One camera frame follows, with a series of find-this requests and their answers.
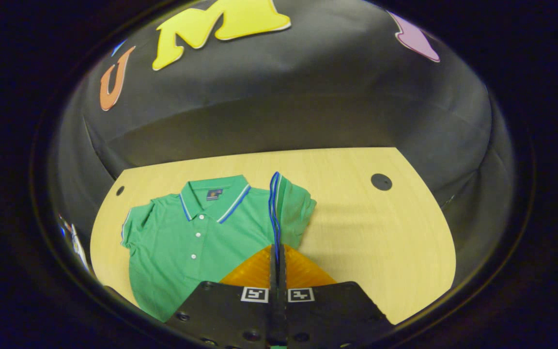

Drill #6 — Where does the green T-shirt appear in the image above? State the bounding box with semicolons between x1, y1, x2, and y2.
121;171;317;323

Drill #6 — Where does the black backdrop cloth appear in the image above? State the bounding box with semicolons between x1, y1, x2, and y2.
49;0;517;291

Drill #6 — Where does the bright coloured strip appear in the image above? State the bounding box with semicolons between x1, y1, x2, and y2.
58;213;90;271

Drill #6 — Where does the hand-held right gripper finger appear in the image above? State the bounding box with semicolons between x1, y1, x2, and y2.
279;244;390;349
165;245;279;349

